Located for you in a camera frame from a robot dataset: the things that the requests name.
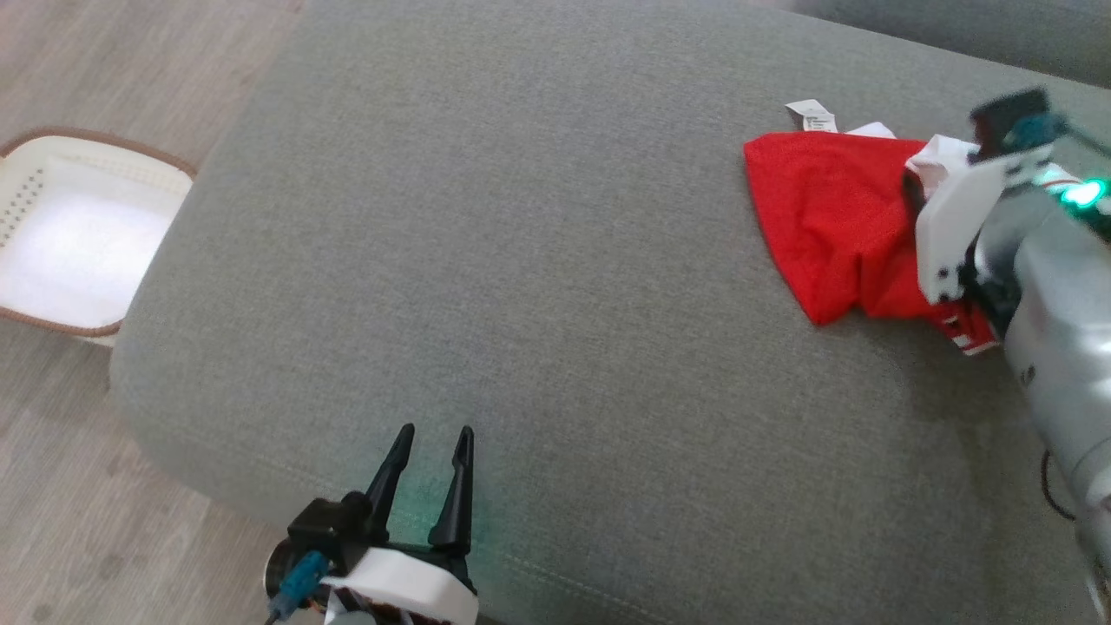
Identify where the grey sofa seat cushion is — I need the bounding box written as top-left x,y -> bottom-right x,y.
110,0 -> 1111,625

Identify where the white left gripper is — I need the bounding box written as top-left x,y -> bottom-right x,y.
323,424 -> 479,625

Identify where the white laundry basket brown rim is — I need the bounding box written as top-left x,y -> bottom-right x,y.
0,127 -> 200,349

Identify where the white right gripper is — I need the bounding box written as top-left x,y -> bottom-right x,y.
916,142 -> 1056,306

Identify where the red jersey with label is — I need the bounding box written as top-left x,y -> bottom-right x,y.
744,99 -> 1001,358

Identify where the grey sofa back cushion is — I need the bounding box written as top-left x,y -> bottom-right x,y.
788,0 -> 1111,89

